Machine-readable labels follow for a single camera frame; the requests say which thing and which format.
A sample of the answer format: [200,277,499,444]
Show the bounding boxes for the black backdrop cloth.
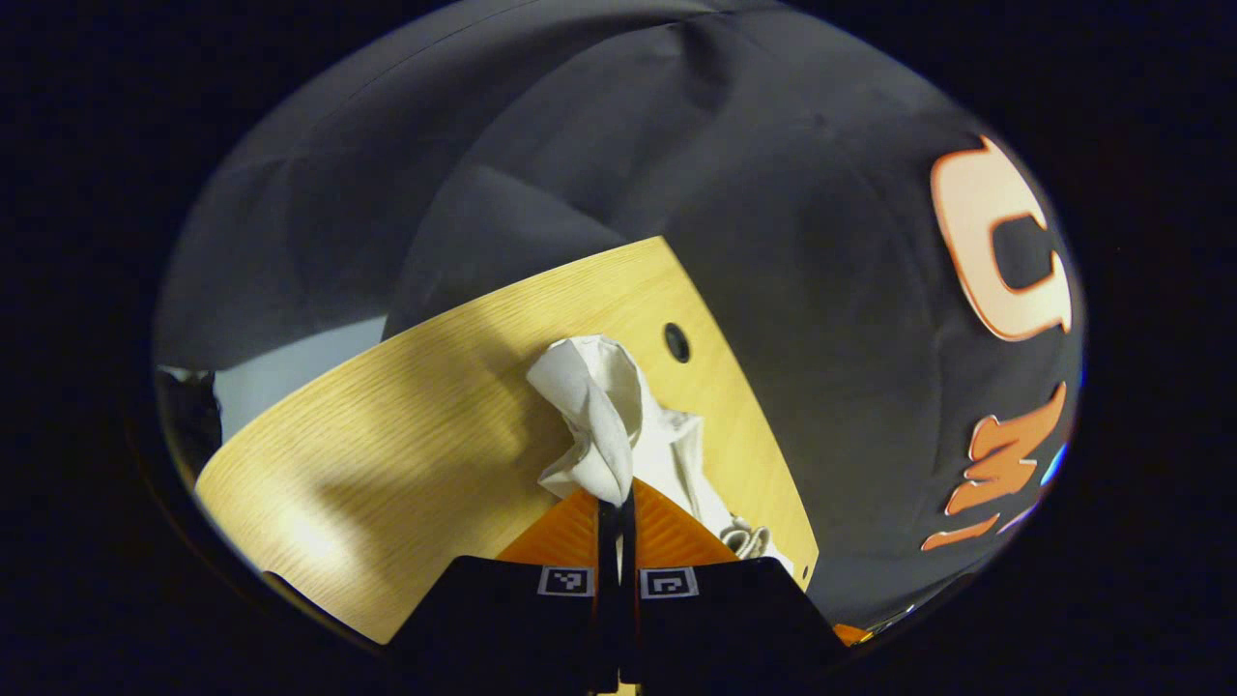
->
[155,0,1088,634]

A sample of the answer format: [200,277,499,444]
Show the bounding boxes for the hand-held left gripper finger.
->
[618,478,851,689]
[387,488,620,692]

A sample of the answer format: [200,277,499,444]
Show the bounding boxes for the white jeans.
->
[527,335,795,581]

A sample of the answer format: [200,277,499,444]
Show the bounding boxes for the dark equipment frame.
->
[155,367,224,489]

